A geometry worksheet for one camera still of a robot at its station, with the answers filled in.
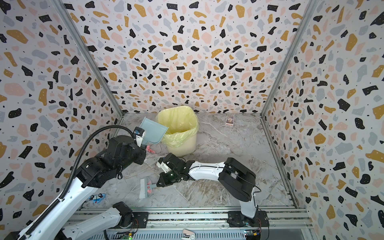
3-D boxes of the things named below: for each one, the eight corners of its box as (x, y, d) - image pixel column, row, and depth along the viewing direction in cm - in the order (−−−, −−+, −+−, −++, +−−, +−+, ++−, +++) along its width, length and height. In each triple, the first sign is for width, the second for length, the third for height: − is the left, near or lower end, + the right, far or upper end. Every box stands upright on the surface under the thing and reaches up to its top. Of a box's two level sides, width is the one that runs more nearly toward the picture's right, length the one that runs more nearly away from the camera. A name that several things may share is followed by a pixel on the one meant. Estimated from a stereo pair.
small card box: (225, 125, 118) (225, 123, 116) (226, 117, 124) (226, 115, 122) (233, 126, 117) (233, 124, 116) (233, 118, 123) (234, 116, 121)
